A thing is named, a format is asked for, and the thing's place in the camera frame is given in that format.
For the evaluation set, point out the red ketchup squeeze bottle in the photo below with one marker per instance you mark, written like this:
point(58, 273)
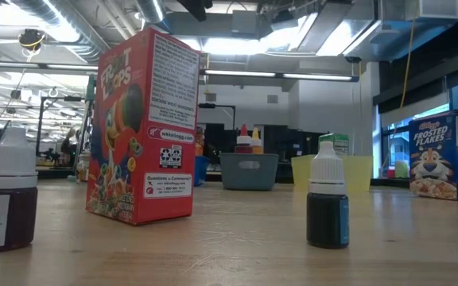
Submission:
point(243, 148)

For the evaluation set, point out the yellow mustard squeeze bottle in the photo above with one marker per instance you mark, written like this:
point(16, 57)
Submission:
point(257, 148)

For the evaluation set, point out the brown orange snack packet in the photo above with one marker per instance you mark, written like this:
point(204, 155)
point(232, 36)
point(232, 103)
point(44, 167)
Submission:
point(199, 148)

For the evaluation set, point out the red Froot Loops cereal box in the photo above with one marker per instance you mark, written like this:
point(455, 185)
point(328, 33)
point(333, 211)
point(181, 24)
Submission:
point(145, 139)

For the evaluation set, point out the green cereal box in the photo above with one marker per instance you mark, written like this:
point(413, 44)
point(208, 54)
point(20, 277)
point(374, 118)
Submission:
point(340, 143)

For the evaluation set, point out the blue Frosted Flakes cereal box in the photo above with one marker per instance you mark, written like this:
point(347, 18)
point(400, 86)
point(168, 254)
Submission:
point(443, 159)

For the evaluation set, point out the blue plastic bin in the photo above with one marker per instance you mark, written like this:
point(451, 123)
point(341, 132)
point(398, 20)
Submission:
point(202, 171)

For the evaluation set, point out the grey plastic bin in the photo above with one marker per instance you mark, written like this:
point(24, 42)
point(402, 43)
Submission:
point(249, 176)

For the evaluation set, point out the black cabinets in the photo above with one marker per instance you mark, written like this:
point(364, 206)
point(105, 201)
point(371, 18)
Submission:
point(284, 139)

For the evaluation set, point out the long fluorescent light fixture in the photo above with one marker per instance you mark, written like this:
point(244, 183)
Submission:
point(70, 67)
point(276, 74)

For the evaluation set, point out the grey ceiling junction box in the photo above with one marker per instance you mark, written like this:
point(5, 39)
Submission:
point(244, 22)

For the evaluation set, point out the blue-label dark dropper bottle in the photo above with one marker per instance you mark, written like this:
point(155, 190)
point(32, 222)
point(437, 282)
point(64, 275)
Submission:
point(327, 218)

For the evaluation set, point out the yellow translucent plastic bin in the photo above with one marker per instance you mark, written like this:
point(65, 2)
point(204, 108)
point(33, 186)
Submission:
point(358, 172)

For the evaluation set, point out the person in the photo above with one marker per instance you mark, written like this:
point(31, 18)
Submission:
point(70, 137)

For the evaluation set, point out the small red container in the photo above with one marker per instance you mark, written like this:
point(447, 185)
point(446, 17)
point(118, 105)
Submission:
point(390, 173)

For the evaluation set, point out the pale green container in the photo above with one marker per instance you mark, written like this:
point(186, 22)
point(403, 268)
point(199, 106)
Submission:
point(402, 170)

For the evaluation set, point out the purple liquid dropper bottle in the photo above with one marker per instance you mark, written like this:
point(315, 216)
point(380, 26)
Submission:
point(10, 206)

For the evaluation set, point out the white ceiling air unit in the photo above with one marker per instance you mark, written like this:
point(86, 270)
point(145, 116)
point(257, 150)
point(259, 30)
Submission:
point(439, 10)

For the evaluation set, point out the grey wall vent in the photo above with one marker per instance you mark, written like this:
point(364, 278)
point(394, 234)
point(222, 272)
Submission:
point(272, 99)
point(211, 97)

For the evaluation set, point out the round silver air duct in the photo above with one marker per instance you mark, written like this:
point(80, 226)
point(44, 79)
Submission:
point(151, 10)

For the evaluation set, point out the large silver air duct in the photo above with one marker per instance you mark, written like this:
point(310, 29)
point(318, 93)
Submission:
point(66, 28)

